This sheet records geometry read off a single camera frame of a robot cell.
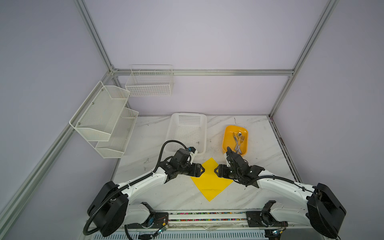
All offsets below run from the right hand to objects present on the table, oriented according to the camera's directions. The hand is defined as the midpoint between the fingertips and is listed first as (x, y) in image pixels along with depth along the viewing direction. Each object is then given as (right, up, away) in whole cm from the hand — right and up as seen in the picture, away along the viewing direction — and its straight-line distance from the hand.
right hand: (216, 171), depth 83 cm
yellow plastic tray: (+11, +16, +21) cm, 28 cm away
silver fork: (+21, +16, +22) cm, 34 cm away
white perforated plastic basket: (-16, +24, +30) cm, 42 cm away
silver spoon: (+20, +19, +24) cm, 37 cm away
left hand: (-10, +1, -2) cm, 10 cm away
